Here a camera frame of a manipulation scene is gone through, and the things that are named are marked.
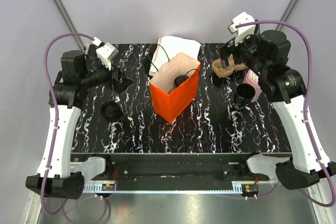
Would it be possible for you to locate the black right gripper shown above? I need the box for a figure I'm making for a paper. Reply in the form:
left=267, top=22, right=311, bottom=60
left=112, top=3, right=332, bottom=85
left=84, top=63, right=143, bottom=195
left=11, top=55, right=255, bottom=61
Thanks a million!
left=216, top=28, right=267, bottom=77

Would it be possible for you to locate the orange paper bag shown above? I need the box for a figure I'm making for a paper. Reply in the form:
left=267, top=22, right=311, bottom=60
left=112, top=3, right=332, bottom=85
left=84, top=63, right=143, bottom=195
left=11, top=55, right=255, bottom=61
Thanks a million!
left=149, top=52, right=201, bottom=123

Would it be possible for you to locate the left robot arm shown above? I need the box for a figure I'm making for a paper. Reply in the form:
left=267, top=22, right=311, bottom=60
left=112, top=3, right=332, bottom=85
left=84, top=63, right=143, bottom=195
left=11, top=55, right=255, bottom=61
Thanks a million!
left=25, top=42, right=133, bottom=199

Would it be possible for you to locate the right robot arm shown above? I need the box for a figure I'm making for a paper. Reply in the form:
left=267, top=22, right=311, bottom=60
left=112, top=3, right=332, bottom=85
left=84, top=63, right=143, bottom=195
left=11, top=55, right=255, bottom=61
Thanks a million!
left=216, top=30, right=335, bottom=190

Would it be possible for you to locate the pink cup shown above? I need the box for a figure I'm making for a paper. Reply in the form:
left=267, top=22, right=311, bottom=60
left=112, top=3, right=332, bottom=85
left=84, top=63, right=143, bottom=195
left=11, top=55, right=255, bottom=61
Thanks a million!
left=243, top=70, right=262, bottom=102

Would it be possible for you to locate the white folded towel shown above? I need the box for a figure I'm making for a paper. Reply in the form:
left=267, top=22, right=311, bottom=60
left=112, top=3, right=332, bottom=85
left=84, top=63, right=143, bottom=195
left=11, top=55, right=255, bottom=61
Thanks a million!
left=149, top=36, right=201, bottom=77

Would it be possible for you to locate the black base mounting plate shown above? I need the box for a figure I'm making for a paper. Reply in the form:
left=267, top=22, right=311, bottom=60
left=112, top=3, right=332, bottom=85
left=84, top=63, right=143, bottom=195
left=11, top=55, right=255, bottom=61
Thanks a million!
left=83, top=153, right=270, bottom=190

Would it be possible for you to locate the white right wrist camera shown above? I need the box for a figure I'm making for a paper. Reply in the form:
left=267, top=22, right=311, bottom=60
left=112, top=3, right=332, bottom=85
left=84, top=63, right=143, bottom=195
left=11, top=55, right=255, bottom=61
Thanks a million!
left=228, top=12, right=256, bottom=46

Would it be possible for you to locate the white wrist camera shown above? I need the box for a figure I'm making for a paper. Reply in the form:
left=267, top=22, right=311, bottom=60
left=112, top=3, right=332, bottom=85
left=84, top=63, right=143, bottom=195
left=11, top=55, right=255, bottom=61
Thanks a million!
left=228, top=12, right=256, bottom=46
left=92, top=37, right=119, bottom=70

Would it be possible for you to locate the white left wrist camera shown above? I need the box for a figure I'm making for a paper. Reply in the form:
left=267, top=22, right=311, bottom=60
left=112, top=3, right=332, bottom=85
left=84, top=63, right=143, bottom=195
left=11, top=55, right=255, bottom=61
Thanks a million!
left=92, top=37, right=119, bottom=70

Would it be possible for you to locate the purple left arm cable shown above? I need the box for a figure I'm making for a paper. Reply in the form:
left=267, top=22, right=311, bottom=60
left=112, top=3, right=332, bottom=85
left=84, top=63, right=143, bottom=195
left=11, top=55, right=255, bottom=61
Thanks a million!
left=40, top=33, right=110, bottom=222

